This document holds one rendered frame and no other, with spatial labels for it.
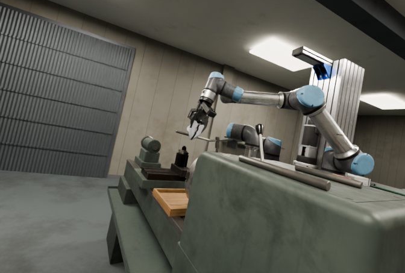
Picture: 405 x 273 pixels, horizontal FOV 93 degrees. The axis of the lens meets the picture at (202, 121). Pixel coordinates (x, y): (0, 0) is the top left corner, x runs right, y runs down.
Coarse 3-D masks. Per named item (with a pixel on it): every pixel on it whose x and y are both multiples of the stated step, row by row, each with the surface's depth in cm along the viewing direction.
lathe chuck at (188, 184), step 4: (220, 152) 101; (192, 164) 97; (192, 168) 94; (188, 172) 96; (192, 172) 92; (192, 176) 91; (188, 180) 93; (188, 184) 93; (188, 188) 92; (188, 192) 93; (188, 196) 95
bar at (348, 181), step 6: (300, 168) 71; (306, 168) 69; (312, 174) 68; (318, 174) 66; (324, 174) 64; (330, 174) 63; (336, 180) 62; (342, 180) 60; (348, 180) 59; (354, 180) 58; (354, 186) 58; (360, 186) 57
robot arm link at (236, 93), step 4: (224, 84) 95; (228, 84) 95; (232, 84) 96; (224, 88) 95; (228, 88) 95; (232, 88) 95; (236, 88) 95; (240, 88) 97; (220, 92) 96; (224, 92) 95; (228, 92) 95; (232, 92) 95; (236, 92) 95; (240, 92) 95; (224, 96) 98; (228, 96) 96; (232, 96) 96; (236, 96) 95; (240, 96) 95; (228, 100) 102; (232, 100) 98; (236, 100) 97
